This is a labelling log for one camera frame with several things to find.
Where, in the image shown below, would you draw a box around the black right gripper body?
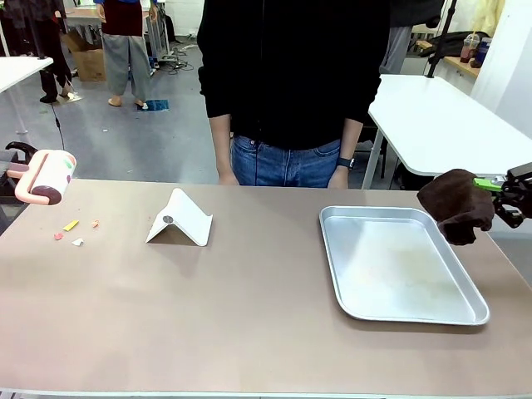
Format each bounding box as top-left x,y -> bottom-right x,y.
500,161 -> 532,218

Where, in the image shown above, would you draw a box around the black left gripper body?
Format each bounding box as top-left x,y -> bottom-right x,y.
0,150 -> 20,195

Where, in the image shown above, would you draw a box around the dark brown cloth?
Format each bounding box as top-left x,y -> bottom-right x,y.
416,168 -> 496,246

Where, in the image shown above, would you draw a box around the pink lint roller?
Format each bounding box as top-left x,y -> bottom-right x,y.
14,150 -> 78,207

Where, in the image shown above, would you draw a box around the person's right forearm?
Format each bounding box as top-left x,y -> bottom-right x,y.
209,114 -> 234,175

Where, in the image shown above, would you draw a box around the person's left forearm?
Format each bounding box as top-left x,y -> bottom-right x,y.
337,117 -> 365,161

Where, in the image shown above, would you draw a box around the person's left hand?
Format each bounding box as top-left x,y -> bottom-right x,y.
328,167 -> 350,190

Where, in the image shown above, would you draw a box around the large white table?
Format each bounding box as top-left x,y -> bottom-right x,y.
361,73 -> 532,190

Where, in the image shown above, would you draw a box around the small white table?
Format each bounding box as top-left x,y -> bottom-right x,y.
0,56 -> 55,135

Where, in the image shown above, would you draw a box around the wooden shelf board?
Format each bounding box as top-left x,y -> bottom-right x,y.
443,56 -> 482,79

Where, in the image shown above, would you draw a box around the white partition panel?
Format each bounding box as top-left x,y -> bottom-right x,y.
471,0 -> 532,140

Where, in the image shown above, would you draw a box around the silver metal tray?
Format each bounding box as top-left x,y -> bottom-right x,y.
318,205 -> 490,326

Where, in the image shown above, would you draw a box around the bystander in dark clothes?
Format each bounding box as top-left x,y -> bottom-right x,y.
0,0 -> 75,104

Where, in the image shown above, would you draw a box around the blue drink cup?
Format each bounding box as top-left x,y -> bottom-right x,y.
474,37 -> 492,68

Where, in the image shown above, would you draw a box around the brown cardboard box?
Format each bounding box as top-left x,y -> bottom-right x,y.
62,31 -> 107,82

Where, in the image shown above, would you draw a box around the red drink cup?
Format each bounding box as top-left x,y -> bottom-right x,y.
460,32 -> 480,64

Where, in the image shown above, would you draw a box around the black stand pole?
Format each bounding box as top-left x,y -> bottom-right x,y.
426,0 -> 459,79

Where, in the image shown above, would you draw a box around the blue item on floor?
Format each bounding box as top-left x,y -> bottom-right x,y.
135,98 -> 170,112

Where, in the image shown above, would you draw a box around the bystander in dark jacket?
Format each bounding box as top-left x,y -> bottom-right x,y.
380,0 -> 444,76

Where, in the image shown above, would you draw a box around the bystander in grey trousers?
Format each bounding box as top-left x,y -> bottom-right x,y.
94,0 -> 160,108

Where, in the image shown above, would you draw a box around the pale yellow garment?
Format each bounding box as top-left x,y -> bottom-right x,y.
473,0 -> 506,37

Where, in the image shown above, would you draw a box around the white folded roller stand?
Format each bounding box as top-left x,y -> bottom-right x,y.
145,187 -> 214,248

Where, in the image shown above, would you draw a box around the person's blue jeans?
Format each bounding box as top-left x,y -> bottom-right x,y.
230,135 -> 342,188

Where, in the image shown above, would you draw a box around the person's black sweater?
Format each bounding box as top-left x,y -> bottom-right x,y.
197,0 -> 392,150

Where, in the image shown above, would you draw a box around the black left cable sleeve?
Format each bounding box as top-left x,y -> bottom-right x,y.
4,140 -> 33,167

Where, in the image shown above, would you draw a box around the thin black hanging cable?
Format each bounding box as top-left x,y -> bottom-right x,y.
49,101 -> 67,151

